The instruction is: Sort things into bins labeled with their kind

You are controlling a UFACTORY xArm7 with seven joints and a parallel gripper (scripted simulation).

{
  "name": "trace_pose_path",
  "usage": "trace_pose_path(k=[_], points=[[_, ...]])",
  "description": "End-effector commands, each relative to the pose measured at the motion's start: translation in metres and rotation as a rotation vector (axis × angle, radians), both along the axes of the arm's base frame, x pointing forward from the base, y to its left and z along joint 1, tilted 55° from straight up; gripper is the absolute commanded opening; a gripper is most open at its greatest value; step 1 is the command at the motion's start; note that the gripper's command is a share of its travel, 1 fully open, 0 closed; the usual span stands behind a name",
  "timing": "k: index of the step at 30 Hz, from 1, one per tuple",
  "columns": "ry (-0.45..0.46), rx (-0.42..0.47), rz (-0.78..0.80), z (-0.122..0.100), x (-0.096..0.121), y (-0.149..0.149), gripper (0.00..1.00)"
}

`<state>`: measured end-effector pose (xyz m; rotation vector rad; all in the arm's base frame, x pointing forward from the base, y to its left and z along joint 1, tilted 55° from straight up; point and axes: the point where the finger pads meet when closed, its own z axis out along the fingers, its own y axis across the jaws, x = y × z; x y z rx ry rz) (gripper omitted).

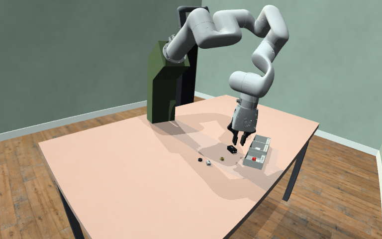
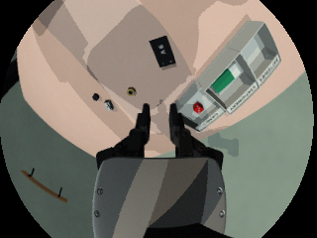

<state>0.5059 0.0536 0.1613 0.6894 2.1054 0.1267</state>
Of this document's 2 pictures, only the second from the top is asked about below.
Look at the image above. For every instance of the grey rack of bins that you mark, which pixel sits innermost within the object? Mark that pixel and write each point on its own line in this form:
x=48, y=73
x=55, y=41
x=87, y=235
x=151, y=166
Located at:
x=255, y=52

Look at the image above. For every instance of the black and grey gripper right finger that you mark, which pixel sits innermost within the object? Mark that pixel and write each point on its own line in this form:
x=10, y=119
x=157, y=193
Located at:
x=185, y=144

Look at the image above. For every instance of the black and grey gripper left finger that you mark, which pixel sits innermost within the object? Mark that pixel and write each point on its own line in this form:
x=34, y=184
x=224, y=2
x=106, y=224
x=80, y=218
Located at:
x=134, y=144

